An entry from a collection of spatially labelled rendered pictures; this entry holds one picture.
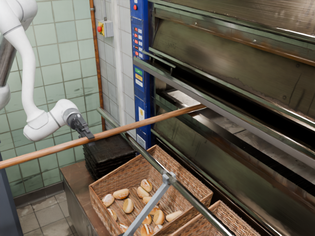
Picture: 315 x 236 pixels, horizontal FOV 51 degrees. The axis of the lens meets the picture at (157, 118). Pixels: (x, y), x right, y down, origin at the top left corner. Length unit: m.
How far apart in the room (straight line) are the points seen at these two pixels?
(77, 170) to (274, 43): 1.63
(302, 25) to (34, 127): 1.27
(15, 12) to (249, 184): 1.34
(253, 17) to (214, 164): 0.75
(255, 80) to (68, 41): 1.68
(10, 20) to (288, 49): 1.22
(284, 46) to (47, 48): 1.83
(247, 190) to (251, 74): 0.53
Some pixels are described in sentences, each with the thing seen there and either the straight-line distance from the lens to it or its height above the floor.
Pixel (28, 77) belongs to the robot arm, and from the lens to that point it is 1.75.
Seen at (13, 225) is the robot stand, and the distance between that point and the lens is 2.45.
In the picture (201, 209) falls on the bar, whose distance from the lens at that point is 1.19.
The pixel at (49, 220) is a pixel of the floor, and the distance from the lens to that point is 2.94.
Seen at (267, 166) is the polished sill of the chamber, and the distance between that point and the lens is 1.42.
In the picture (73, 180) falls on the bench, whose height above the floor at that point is 0.58.
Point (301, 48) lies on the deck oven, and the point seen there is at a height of 1.67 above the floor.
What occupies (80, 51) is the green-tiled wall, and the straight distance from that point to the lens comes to 2.71.
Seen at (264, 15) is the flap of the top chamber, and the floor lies 1.75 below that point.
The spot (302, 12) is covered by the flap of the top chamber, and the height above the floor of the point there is 1.78.
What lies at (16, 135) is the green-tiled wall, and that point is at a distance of 2.81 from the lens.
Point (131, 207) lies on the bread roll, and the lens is 1.98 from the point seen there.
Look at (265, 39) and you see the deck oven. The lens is 1.28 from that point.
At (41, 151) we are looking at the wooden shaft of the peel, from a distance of 1.48.
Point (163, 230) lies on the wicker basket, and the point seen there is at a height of 0.76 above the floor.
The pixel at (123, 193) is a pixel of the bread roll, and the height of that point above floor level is 0.64.
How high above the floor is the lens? 1.98
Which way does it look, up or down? 28 degrees down
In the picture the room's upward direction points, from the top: 1 degrees counter-clockwise
